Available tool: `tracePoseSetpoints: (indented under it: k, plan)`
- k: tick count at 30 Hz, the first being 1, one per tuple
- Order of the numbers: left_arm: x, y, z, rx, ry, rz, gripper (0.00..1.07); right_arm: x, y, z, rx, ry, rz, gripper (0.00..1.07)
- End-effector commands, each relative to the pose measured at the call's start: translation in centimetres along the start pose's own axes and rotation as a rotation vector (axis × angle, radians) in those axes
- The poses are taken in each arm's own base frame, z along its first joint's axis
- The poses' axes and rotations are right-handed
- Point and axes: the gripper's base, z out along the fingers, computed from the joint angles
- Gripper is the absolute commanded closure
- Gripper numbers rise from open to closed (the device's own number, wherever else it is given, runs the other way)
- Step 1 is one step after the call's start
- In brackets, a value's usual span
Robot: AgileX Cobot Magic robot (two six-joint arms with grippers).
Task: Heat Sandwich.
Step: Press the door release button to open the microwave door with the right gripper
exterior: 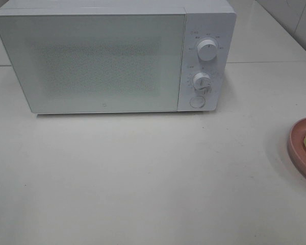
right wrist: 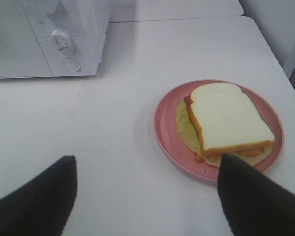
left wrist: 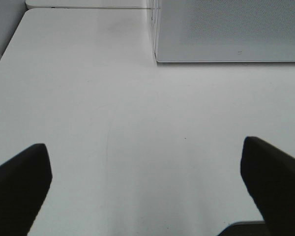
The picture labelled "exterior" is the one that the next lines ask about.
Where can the upper white power knob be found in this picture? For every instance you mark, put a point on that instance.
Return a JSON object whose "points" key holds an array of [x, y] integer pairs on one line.
{"points": [[207, 49]]}

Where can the lower white timer knob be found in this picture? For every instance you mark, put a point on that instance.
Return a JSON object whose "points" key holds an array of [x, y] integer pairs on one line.
{"points": [[201, 81]]}

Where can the white microwave oven body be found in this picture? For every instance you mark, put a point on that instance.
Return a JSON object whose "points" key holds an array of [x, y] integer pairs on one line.
{"points": [[203, 19]]}

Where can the pink round plate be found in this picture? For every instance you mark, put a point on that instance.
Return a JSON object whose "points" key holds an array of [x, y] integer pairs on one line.
{"points": [[296, 148]]}

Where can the round white door button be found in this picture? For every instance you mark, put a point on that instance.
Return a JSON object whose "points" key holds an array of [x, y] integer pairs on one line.
{"points": [[197, 102]]}

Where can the white microwave door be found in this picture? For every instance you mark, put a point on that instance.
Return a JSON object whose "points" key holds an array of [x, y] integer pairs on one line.
{"points": [[89, 64]]}

